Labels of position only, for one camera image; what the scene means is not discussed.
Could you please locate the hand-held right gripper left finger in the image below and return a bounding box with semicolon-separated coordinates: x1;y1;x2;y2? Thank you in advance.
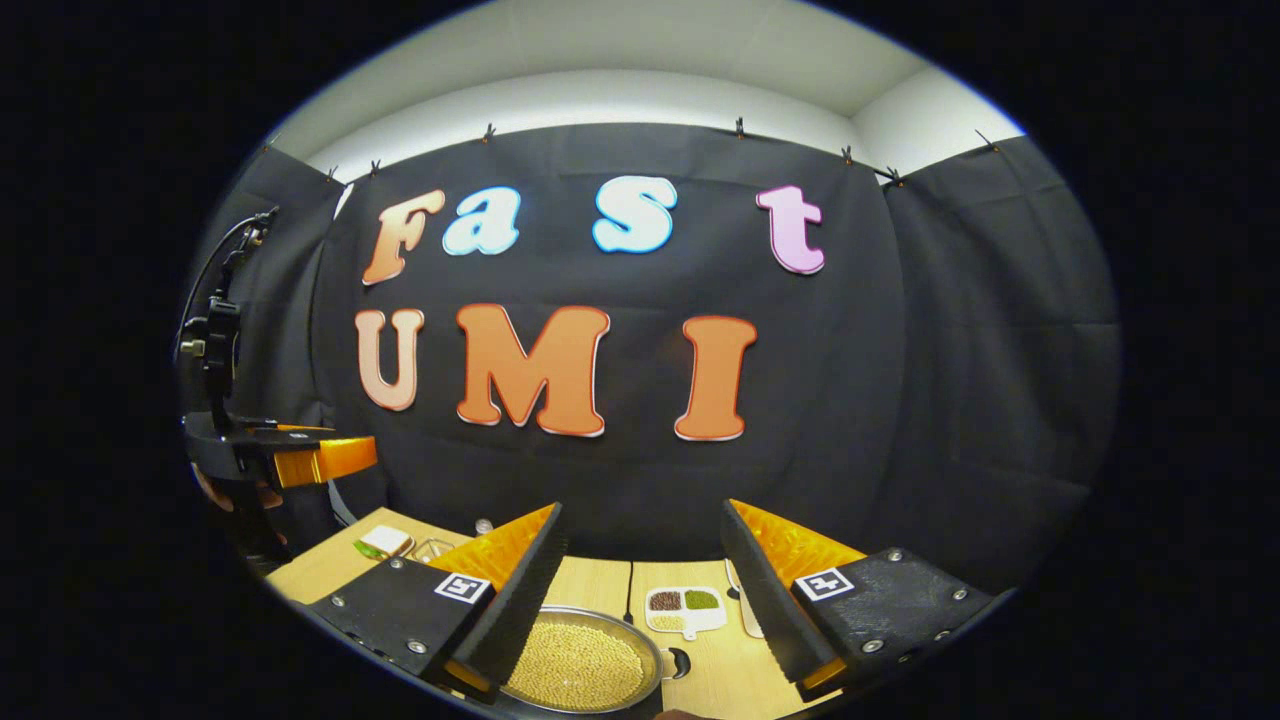
300;502;567;706

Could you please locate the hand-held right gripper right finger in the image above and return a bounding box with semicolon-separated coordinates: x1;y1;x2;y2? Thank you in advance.
720;498;1011;701

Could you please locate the steel pot with black handle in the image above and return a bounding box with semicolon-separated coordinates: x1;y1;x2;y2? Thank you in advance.
500;605;693;717

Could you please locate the white divided bean dish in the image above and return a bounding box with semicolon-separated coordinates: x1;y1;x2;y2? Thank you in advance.
645;586;729;642

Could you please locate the pile of yellow soybeans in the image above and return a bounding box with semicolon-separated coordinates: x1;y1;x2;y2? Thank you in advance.
510;621;647;712

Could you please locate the white plate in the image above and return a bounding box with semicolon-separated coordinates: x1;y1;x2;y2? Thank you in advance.
360;527;415;562

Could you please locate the white power cord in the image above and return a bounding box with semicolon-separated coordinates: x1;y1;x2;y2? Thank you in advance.
725;559;767;640

